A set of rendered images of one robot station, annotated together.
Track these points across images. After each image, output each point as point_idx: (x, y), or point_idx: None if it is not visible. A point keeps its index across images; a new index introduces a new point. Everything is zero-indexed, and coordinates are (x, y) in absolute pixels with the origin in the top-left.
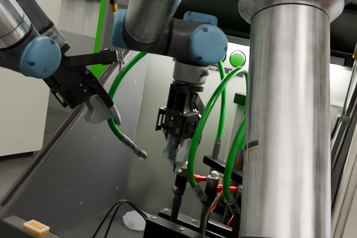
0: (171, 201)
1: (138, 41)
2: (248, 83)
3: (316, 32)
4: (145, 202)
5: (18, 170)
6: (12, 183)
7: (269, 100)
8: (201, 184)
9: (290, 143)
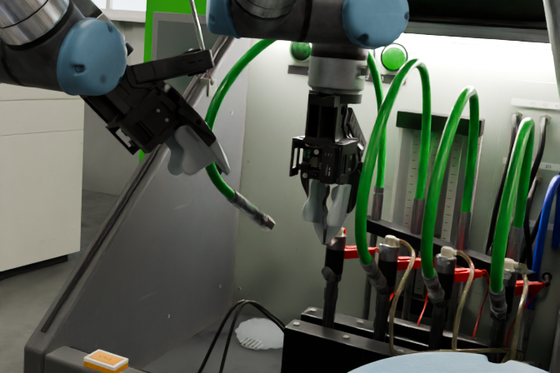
0: (308, 298)
1: (259, 15)
2: (557, 3)
3: None
4: (266, 304)
5: (48, 285)
6: (42, 305)
7: None
8: (355, 265)
9: None
